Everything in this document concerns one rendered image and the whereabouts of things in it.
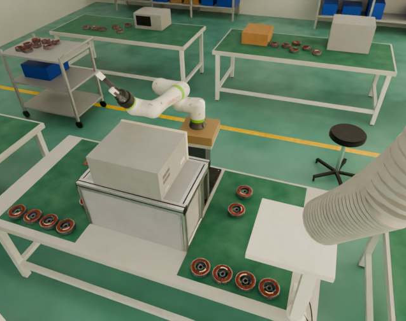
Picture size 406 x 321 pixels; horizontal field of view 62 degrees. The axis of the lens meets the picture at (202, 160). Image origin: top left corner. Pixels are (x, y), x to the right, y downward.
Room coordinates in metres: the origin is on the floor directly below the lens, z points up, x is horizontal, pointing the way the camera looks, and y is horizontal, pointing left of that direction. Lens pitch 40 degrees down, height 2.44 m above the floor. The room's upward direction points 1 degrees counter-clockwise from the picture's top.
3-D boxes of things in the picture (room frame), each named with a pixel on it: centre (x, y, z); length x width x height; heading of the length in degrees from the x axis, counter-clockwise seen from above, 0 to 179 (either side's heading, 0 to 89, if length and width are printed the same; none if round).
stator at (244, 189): (1.67, -0.29, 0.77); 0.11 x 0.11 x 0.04
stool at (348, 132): (2.64, -1.43, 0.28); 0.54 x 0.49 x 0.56; 159
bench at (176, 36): (5.24, 1.09, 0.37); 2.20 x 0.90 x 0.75; 69
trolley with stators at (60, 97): (4.09, 1.87, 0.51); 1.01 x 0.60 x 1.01; 69
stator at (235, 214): (1.50, -0.22, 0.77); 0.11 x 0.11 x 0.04
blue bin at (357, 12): (7.25, -3.12, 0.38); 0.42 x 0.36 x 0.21; 161
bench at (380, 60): (4.33, -1.35, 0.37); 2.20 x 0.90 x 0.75; 69
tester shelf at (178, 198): (1.52, 0.35, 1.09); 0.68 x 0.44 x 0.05; 69
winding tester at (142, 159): (1.52, 0.36, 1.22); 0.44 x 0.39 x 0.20; 69
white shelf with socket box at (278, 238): (0.96, -0.41, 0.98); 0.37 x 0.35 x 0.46; 69
